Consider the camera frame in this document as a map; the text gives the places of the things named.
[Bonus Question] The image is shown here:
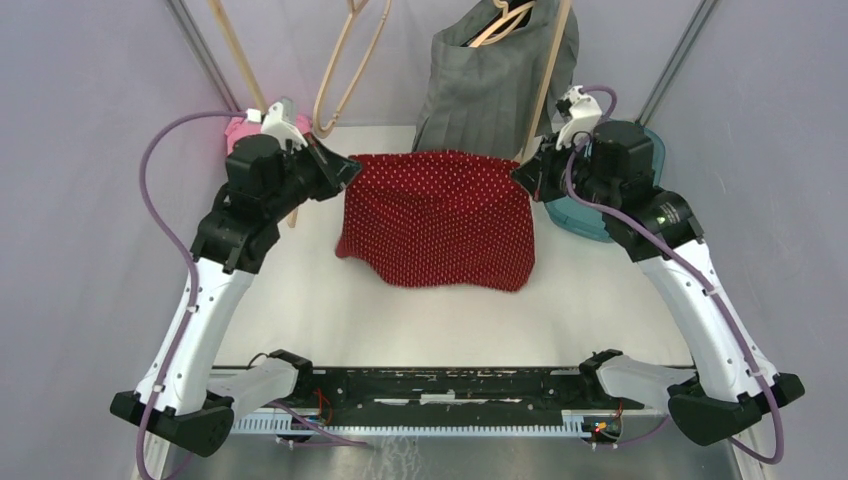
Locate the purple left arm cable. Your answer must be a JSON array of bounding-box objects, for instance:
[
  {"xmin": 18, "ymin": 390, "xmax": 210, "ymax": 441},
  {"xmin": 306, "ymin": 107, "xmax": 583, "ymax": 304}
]
[{"xmin": 135, "ymin": 111, "xmax": 372, "ymax": 480}]

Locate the pink cloth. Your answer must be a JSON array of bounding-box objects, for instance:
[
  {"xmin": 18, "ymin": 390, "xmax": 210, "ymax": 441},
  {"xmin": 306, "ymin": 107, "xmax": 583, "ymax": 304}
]
[{"xmin": 224, "ymin": 114, "xmax": 312, "ymax": 154}]

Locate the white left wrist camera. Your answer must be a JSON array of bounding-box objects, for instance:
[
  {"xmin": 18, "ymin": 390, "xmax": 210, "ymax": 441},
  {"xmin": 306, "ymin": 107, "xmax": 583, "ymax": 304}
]
[{"xmin": 245, "ymin": 97, "xmax": 312, "ymax": 150}]

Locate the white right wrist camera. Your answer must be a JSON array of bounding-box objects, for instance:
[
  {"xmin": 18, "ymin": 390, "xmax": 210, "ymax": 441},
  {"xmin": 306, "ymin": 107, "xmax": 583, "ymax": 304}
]
[{"xmin": 555, "ymin": 85, "xmax": 603, "ymax": 150}]

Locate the red polka dot cloth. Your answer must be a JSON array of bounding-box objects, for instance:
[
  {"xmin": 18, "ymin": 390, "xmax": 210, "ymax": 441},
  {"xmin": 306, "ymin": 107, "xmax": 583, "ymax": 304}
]
[{"xmin": 335, "ymin": 150, "xmax": 536, "ymax": 292}]

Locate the wooden clothes hanger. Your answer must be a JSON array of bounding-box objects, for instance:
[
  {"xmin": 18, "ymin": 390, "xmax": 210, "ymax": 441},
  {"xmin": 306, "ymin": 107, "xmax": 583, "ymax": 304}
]
[{"xmin": 464, "ymin": 0, "xmax": 536, "ymax": 48}]

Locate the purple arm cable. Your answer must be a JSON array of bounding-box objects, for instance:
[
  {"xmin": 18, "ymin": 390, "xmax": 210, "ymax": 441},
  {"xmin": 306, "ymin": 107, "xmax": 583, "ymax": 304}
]
[
  {"xmin": 135, "ymin": 111, "xmax": 372, "ymax": 480},
  {"xmin": 563, "ymin": 84, "xmax": 788, "ymax": 465}
]

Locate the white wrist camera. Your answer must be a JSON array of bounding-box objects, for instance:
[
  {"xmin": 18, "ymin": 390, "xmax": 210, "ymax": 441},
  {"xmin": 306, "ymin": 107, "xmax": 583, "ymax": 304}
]
[
  {"xmin": 245, "ymin": 97, "xmax": 312, "ymax": 150},
  {"xmin": 555, "ymin": 85, "xmax": 603, "ymax": 150}
]

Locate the wooden clothes rack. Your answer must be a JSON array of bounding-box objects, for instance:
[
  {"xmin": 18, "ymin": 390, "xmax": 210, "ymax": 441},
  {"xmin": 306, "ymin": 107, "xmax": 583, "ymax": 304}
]
[{"xmin": 203, "ymin": 0, "xmax": 579, "ymax": 230}]

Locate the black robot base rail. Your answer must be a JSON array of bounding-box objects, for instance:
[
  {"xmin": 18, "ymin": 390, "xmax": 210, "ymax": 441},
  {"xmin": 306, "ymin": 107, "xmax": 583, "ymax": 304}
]
[{"xmin": 281, "ymin": 367, "xmax": 643, "ymax": 427}]

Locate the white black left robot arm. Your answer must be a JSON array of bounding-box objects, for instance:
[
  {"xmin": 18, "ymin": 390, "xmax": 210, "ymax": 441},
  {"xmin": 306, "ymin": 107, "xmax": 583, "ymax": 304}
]
[{"xmin": 110, "ymin": 134, "xmax": 363, "ymax": 457}]

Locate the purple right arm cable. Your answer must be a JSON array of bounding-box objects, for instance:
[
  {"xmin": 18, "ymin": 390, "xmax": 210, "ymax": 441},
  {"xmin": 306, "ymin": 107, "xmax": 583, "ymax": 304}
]
[{"xmin": 563, "ymin": 84, "xmax": 788, "ymax": 465}]

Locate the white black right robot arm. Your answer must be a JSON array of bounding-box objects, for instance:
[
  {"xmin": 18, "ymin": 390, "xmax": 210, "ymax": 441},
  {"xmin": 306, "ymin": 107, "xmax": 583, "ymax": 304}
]
[{"xmin": 512, "ymin": 121, "xmax": 805, "ymax": 446}]

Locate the teal plastic basket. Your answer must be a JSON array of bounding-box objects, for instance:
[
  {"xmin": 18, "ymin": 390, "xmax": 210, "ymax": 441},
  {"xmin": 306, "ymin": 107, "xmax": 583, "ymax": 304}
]
[{"xmin": 544, "ymin": 126, "xmax": 666, "ymax": 243}]

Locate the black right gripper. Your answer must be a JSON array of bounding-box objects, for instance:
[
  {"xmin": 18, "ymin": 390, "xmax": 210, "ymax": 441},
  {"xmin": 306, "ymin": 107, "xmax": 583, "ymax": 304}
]
[{"xmin": 512, "ymin": 129, "xmax": 619, "ymax": 213}]

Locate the grey pleated skirt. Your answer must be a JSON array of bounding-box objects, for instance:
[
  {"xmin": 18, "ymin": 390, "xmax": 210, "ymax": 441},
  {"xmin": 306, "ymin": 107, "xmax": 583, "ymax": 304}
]
[{"xmin": 411, "ymin": 1, "xmax": 580, "ymax": 159}]

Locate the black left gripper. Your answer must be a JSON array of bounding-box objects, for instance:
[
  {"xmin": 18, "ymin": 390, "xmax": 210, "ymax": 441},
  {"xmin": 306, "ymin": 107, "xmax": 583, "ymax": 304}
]
[{"xmin": 265, "ymin": 131, "xmax": 364, "ymax": 221}]

